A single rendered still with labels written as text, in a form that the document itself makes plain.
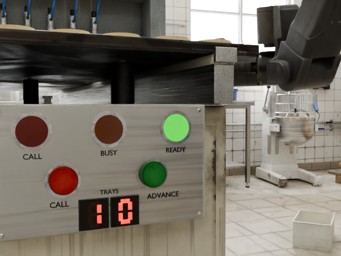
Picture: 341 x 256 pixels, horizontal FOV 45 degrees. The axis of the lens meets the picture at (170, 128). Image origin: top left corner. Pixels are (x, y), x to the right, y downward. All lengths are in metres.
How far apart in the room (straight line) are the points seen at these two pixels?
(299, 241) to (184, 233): 2.10
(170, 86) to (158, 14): 0.66
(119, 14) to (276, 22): 0.74
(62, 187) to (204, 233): 0.21
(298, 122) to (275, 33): 3.73
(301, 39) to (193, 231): 0.29
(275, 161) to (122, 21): 3.65
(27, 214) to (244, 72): 0.40
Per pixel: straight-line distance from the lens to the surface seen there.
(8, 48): 0.48
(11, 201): 0.45
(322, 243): 2.61
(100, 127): 0.45
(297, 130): 4.40
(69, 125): 0.45
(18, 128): 0.44
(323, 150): 5.80
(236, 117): 5.04
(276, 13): 0.67
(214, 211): 0.56
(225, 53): 0.51
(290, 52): 0.62
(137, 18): 1.34
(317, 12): 0.59
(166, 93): 0.64
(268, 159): 4.79
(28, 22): 1.24
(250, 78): 0.69
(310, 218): 2.88
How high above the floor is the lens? 0.84
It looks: 3 degrees down
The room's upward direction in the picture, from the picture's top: straight up
